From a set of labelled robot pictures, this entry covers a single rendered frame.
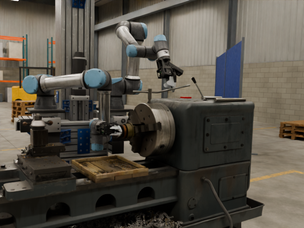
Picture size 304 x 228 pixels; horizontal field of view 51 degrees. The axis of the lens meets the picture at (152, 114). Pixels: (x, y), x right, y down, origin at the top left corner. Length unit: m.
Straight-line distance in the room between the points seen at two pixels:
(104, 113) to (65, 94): 0.48
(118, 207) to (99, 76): 0.76
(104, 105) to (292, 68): 11.22
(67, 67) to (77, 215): 1.20
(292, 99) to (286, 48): 1.93
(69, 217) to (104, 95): 0.83
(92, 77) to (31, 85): 0.40
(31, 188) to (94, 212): 0.37
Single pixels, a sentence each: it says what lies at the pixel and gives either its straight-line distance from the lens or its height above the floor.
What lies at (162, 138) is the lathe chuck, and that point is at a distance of 1.74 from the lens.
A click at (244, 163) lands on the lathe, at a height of 0.85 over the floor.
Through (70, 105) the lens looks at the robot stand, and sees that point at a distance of 2.37.
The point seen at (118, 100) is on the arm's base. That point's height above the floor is 1.23.
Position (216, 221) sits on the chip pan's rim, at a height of 0.57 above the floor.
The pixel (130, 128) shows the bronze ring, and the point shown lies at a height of 1.10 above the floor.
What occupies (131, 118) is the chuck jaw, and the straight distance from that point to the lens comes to 1.84.
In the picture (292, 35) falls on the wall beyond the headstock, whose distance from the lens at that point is 13.17.
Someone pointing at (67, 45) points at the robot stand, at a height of 1.61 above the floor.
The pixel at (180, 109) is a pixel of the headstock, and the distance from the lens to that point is 1.79.
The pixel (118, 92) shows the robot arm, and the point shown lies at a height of 1.28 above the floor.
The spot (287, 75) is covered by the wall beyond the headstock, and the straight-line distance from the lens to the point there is 13.00.
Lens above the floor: 1.34
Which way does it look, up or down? 5 degrees down
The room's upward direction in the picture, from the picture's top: 2 degrees clockwise
